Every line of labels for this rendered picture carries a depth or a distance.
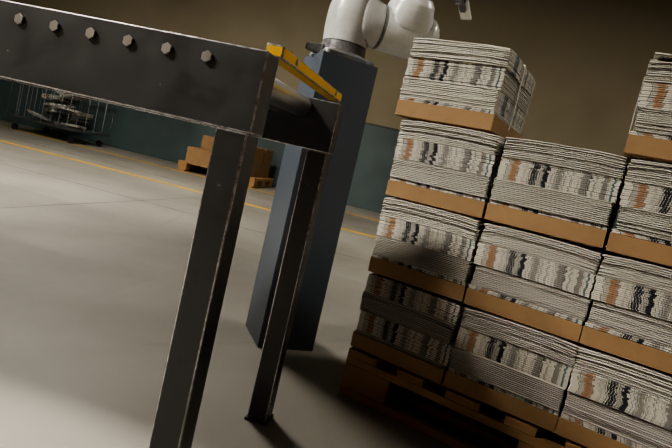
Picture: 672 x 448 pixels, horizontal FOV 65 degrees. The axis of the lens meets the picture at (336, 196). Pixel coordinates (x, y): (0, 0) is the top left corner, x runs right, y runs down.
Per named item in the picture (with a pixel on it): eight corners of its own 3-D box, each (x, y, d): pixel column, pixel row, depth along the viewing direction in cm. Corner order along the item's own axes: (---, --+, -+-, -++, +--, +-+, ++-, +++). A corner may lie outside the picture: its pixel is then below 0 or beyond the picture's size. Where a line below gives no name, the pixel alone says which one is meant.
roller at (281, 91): (304, 121, 126) (317, 105, 125) (220, 86, 80) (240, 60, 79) (288, 108, 127) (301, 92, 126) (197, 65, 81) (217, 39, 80)
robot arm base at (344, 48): (297, 53, 185) (300, 38, 185) (353, 70, 194) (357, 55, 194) (314, 48, 169) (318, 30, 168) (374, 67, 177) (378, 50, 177)
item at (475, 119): (413, 122, 167) (416, 109, 167) (504, 138, 153) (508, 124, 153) (393, 113, 153) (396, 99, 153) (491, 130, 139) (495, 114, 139)
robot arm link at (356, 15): (316, 42, 187) (330, -20, 186) (364, 56, 192) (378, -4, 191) (327, 35, 172) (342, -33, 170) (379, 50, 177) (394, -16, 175)
